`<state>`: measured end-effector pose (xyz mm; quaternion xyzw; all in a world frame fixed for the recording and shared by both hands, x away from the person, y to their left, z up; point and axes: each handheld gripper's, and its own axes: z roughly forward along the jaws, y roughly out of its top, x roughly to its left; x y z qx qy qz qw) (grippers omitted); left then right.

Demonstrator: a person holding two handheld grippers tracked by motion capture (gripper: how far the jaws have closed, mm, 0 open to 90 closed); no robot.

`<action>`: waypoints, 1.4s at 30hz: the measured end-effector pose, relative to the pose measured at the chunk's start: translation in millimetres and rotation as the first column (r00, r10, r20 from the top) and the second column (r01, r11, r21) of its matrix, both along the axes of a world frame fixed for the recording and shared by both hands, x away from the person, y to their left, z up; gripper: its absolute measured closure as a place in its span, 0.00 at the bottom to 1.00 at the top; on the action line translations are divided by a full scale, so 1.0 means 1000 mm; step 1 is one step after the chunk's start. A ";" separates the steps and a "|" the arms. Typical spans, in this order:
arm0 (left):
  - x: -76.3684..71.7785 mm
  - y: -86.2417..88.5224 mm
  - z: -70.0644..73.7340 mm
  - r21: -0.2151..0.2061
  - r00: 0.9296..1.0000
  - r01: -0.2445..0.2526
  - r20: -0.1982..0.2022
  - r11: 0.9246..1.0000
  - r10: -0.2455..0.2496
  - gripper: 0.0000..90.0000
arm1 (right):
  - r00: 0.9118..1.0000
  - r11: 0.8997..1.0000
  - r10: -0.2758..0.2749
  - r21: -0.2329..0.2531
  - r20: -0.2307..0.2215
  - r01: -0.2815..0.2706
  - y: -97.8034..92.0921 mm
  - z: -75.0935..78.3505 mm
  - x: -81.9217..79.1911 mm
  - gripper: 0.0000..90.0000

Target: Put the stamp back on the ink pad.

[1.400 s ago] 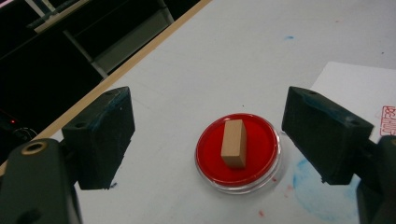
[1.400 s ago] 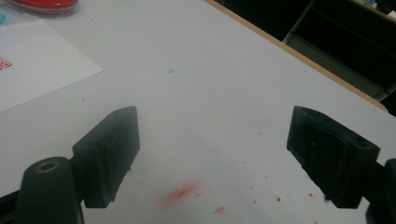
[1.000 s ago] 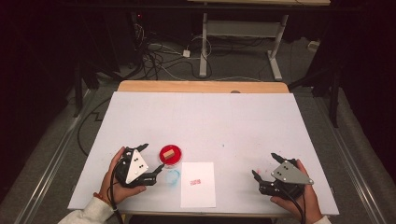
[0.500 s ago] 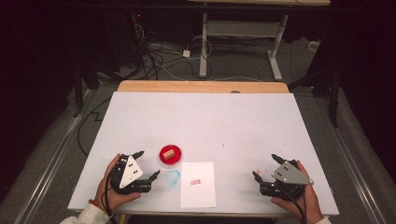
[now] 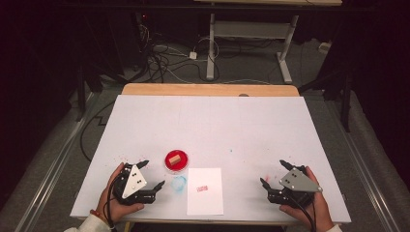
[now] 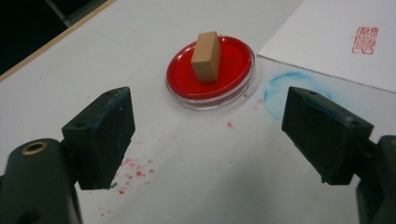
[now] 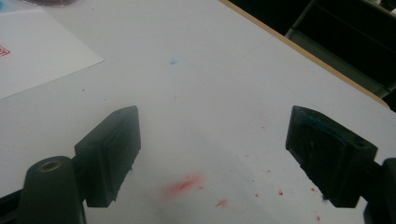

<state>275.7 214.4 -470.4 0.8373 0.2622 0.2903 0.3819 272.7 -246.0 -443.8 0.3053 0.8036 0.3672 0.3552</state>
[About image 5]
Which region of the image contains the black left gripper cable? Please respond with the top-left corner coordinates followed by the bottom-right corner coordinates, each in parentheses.
top-left (105, 175), bottom-right (118, 230)

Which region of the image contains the round red ink pad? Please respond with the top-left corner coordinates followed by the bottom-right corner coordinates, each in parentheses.
top-left (163, 149), bottom-right (190, 172)

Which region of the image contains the tangle of floor cables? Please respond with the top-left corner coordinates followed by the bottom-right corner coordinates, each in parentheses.
top-left (136, 23), bottom-right (221, 84)

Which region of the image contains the person's left hand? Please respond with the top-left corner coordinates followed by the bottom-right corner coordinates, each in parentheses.
top-left (96, 162), bottom-right (145, 223)

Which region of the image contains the white metal desk frame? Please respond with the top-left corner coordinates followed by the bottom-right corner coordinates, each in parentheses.
top-left (192, 0), bottom-right (343, 85)

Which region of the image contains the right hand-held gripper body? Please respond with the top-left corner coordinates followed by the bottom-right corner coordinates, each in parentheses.
top-left (269, 164), bottom-right (323, 208)

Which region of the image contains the red bracelet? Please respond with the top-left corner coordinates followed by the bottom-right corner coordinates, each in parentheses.
top-left (89, 209), bottom-right (109, 225)

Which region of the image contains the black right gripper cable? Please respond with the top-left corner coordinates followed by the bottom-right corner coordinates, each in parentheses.
top-left (288, 192), bottom-right (318, 232)

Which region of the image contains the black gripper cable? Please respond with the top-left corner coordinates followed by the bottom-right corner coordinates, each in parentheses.
top-left (105, 175), bottom-right (118, 230)
top-left (288, 192), bottom-right (318, 232)

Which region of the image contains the white paper sheet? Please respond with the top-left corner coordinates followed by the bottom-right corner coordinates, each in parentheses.
top-left (186, 167), bottom-right (224, 217)

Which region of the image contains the black floor cable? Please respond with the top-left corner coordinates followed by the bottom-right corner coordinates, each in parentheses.
top-left (79, 100), bottom-right (116, 162)

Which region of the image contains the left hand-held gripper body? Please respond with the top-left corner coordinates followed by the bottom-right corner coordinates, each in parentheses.
top-left (112, 162), bottom-right (159, 206)

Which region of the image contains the aluminium floor rail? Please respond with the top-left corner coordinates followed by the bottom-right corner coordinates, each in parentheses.
top-left (330, 96), bottom-right (402, 232)
top-left (18, 92), bottom-right (100, 232)

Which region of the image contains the black metal stand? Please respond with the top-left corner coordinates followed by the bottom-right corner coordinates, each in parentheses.
top-left (298, 69), bottom-right (353, 133)
top-left (75, 62), bottom-right (104, 123)

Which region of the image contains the person's right hand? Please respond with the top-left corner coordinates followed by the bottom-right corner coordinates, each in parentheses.
top-left (279, 165), bottom-right (335, 231)

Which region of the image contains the wooden table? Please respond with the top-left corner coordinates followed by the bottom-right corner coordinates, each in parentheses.
top-left (121, 82), bottom-right (301, 98)

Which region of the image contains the white table cover board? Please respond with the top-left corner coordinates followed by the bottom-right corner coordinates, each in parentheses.
top-left (70, 94), bottom-right (352, 225)

